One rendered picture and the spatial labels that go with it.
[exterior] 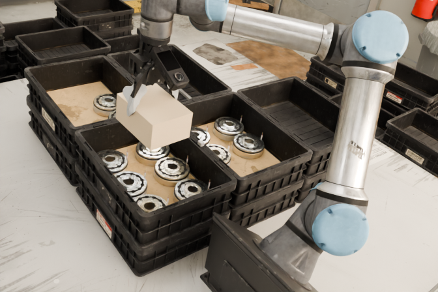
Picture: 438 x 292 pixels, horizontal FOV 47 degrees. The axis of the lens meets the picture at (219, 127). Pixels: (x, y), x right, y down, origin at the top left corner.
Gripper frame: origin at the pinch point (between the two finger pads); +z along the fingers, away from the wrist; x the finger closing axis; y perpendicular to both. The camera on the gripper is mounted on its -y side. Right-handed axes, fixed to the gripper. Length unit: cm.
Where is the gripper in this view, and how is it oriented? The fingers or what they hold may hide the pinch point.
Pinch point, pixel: (154, 110)
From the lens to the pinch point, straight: 128.0
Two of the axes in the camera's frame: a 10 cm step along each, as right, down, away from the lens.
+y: -6.4, -5.0, 5.8
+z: -1.5, 8.3, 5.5
